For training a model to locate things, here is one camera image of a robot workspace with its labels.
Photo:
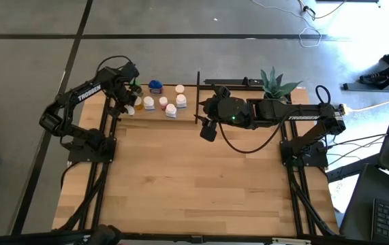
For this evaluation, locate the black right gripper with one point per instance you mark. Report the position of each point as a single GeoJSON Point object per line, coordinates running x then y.
{"type": "Point", "coordinates": [231, 110]}

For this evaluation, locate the wooden shelf black metal frame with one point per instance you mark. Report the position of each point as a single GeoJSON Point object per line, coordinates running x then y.
{"type": "Point", "coordinates": [184, 115]}

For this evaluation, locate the black crossbar with silver brackets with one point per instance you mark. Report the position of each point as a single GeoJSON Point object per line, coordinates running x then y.
{"type": "Point", "coordinates": [180, 240]}

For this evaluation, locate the pink medicine bottle white cap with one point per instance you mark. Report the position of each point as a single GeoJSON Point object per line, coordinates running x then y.
{"type": "Point", "coordinates": [163, 101]}

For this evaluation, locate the person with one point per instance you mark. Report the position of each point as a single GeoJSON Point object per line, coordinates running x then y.
{"type": "Point", "coordinates": [371, 79]}

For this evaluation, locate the green plant in white pot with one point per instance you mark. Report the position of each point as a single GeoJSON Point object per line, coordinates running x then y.
{"type": "Point", "coordinates": [274, 86]}

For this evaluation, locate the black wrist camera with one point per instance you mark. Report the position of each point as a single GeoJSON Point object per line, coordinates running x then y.
{"type": "Point", "coordinates": [208, 131]}
{"type": "Point", "coordinates": [131, 71]}

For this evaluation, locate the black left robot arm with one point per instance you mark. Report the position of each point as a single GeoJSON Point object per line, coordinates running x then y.
{"type": "Point", "coordinates": [88, 90]}

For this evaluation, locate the black metal bar bracket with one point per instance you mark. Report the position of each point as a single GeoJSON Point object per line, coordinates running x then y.
{"type": "Point", "coordinates": [235, 81]}

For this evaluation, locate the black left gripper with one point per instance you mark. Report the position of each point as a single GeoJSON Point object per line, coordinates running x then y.
{"type": "Point", "coordinates": [121, 86]}

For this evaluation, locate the black aluminium rail frame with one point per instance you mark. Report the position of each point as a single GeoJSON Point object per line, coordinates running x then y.
{"type": "Point", "coordinates": [313, 204]}
{"type": "Point", "coordinates": [78, 170]}

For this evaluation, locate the blue cap Tums bottle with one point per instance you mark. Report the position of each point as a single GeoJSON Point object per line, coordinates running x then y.
{"type": "Point", "coordinates": [155, 85]}

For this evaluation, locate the white paper sheet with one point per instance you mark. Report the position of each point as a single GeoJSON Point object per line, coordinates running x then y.
{"type": "Point", "coordinates": [340, 197]}

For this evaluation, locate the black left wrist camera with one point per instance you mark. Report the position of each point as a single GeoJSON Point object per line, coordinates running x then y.
{"type": "Point", "coordinates": [131, 71]}

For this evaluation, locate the black desk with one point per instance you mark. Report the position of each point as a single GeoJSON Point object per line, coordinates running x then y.
{"type": "Point", "coordinates": [361, 204]}

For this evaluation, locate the white melatonin bottle blue band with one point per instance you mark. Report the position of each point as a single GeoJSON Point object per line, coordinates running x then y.
{"type": "Point", "coordinates": [171, 109]}
{"type": "Point", "coordinates": [181, 99]}

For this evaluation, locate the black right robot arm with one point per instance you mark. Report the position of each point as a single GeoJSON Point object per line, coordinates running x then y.
{"type": "Point", "coordinates": [299, 114]}

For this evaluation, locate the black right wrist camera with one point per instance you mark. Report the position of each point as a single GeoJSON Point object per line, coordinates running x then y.
{"type": "Point", "coordinates": [208, 131]}

